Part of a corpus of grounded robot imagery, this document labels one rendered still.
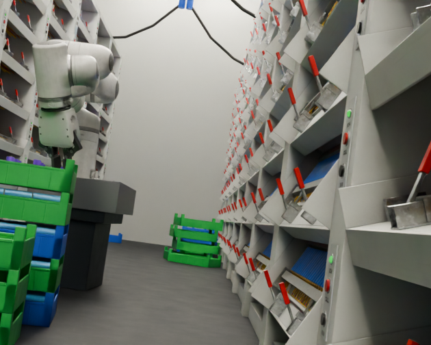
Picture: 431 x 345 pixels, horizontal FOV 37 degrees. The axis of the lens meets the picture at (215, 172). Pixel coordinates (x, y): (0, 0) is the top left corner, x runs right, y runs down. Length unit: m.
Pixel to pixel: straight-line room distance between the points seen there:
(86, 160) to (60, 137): 0.72
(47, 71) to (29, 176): 0.26
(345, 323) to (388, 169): 0.20
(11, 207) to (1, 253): 0.35
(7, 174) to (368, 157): 1.00
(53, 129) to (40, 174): 0.16
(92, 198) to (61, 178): 0.67
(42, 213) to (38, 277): 0.15
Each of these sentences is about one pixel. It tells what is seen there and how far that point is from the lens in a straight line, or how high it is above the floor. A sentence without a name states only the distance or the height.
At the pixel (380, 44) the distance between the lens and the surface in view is 0.86.
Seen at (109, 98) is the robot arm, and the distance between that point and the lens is 2.47.
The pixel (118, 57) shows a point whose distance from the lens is 6.65.
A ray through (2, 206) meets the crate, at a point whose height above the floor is 0.27.
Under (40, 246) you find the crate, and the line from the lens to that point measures 1.61.
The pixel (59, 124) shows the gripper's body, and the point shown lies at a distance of 1.70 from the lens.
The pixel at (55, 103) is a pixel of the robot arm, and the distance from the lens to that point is 1.68.
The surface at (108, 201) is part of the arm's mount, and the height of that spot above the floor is 0.32.
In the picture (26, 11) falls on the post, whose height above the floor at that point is 1.32.
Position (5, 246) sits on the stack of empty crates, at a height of 0.20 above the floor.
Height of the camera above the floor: 0.30
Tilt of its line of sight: 4 degrees up
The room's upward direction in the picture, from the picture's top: 8 degrees clockwise
